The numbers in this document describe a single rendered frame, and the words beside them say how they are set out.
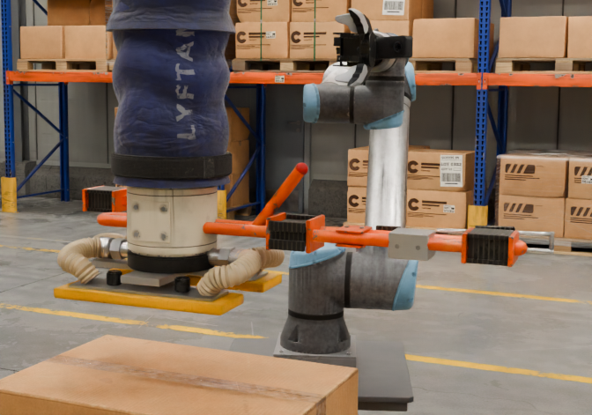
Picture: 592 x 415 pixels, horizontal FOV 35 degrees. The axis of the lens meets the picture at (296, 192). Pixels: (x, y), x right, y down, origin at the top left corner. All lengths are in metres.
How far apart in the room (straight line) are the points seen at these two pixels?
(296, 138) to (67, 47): 2.73
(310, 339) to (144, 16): 1.11
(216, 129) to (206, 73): 0.10
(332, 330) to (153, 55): 1.07
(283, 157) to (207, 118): 9.10
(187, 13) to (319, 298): 1.03
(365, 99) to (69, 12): 9.28
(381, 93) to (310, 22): 7.20
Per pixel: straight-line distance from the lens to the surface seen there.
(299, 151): 10.71
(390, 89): 2.15
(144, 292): 1.70
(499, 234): 1.57
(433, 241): 1.59
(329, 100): 2.16
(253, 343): 2.78
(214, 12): 1.70
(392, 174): 2.57
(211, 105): 1.71
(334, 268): 2.45
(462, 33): 8.84
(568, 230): 8.69
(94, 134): 12.14
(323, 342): 2.47
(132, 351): 2.03
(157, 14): 1.67
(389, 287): 2.44
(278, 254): 1.77
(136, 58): 1.69
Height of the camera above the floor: 1.51
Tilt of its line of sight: 7 degrees down
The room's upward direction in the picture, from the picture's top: 1 degrees clockwise
